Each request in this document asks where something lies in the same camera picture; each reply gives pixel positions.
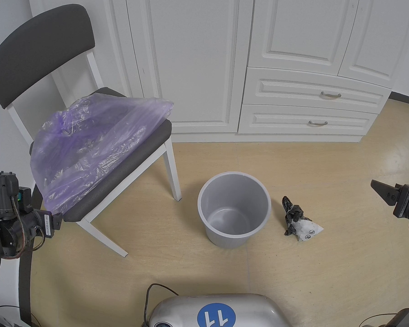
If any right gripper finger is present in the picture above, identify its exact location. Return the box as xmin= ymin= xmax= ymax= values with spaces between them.
xmin=371 ymin=180 xmax=401 ymax=206

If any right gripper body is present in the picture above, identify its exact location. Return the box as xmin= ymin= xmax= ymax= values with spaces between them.
xmin=394 ymin=183 xmax=409 ymax=222

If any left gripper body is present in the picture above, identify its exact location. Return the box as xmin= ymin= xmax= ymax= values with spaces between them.
xmin=22 ymin=209 xmax=55 ymax=240

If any purple plastic bag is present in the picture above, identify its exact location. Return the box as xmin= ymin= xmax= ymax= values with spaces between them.
xmin=30 ymin=93 xmax=175 ymax=215

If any clear printed wrapper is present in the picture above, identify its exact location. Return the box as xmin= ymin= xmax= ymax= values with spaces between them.
xmin=291 ymin=218 xmax=324 ymax=243

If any black plastic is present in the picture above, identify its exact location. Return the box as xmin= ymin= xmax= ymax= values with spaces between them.
xmin=282 ymin=196 xmax=313 ymax=236

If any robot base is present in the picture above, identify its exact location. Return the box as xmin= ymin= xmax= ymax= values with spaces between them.
xmin=150 ymin=293 xmax=290 ymax=327

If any pale grey trash bin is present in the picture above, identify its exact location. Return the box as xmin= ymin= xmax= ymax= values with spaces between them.
xmin=197 ymin=171 xmax=272 ymax=249

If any dark grey white chair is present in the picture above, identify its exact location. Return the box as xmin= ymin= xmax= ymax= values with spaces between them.
xmin=0 ymin=4 xmax=182 ymax=258

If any white wardrobe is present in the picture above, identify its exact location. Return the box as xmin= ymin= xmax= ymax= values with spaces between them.
xmin=27 ymin=0 xmax=409 ymax=143

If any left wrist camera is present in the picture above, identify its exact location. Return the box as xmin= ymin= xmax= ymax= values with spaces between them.
xmin=18 ymin=187 xmax=32 ymax=214

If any black cable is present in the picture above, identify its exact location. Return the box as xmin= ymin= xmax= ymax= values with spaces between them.
xmin=144 ymin=283 xmax=179 ymax=324
xmin=359 ymin=313 xmax=399 ymax=327

